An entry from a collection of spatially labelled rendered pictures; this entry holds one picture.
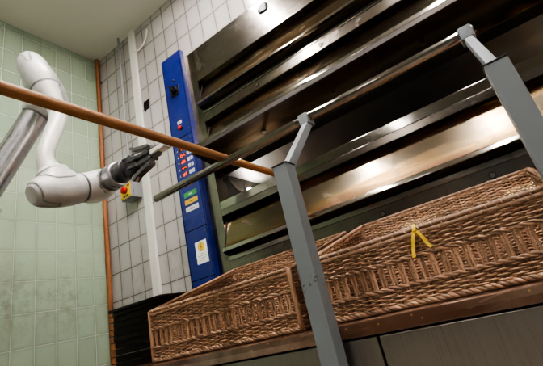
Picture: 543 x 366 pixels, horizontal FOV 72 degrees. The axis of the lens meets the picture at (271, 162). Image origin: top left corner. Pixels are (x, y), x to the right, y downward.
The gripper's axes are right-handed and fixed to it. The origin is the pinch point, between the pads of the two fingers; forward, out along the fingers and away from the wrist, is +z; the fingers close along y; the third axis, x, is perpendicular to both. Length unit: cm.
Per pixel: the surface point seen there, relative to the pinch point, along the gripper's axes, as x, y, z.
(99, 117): 25.5, 1.0, 7.1
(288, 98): -43, -21, 29
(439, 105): -57, 3, 77
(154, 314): -8, 47, -20
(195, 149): -8.9, 0.8, 7.0
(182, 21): -58, -117, -31
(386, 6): -56, -45, 75
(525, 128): 3, 38, 89
